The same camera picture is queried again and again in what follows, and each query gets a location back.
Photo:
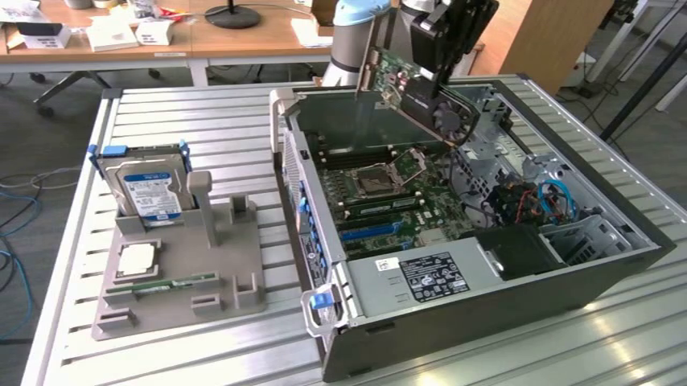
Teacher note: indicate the installed green RAM stick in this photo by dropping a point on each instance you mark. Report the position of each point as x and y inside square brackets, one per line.
[381, 208]

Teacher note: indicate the blue case latch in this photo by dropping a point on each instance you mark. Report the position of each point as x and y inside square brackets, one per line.
[319, 301]

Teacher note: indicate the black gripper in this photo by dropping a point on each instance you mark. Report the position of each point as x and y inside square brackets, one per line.
[470, 24]

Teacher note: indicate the silver CPU chip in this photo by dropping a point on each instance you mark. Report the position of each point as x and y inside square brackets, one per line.
[134, 259]

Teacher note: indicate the white box with black top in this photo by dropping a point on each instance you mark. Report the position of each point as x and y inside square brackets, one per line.
[46, 40]

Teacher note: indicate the dark grey PC case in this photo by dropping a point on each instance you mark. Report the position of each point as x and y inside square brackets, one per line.
[483, 321]

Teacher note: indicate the hard disk with blue caddy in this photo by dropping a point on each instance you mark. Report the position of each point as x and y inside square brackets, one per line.
[147, 193]

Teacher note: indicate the silver chipset heatsink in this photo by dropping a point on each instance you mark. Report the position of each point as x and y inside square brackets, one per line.
[434, 237]

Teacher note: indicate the black round lamp base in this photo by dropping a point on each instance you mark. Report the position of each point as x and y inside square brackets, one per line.
[231, 18]

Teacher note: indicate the plain white box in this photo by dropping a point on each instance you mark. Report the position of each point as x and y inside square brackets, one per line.
[110, 38]

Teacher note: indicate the blue expansion slot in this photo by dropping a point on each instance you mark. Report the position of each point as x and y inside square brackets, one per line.
[370, 233]

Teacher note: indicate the green motherboard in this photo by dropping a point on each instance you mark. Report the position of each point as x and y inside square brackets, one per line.
[430, 209]

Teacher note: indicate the brown cardboard box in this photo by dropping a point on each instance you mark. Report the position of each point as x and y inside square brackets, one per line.
[322, 14]

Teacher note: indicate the grey plastic parts rack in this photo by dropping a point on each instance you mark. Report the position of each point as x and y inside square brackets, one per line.
[183, 257]

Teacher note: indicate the white box with label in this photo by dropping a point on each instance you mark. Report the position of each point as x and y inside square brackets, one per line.
[152, 34]

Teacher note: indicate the metal socket cover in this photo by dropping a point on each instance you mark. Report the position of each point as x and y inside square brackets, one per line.
[410, 161]

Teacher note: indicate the white paper stack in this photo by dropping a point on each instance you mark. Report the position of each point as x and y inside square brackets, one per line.
[308, 34]

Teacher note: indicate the grey power supply unit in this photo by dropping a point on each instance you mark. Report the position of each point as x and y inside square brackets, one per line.
[386, 281]

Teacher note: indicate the CPU socket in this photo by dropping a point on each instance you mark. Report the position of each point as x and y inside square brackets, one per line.
[373, 183]

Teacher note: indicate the black tripod pole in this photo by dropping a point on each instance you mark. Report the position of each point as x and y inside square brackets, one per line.
[641, 94]

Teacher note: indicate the black graphics card green board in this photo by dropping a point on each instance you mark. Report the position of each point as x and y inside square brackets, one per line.
[425, 100]

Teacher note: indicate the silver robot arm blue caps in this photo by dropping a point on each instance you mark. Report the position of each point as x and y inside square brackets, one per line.
[348, 40]

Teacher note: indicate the wooden cabinet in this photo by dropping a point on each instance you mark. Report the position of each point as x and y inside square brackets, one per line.
[547, 40]

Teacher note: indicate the white table frame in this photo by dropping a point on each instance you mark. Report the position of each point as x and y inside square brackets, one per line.
[617, 44]

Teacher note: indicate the wooden desk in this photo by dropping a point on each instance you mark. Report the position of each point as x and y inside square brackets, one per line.
[258, 40]
[64, 54]

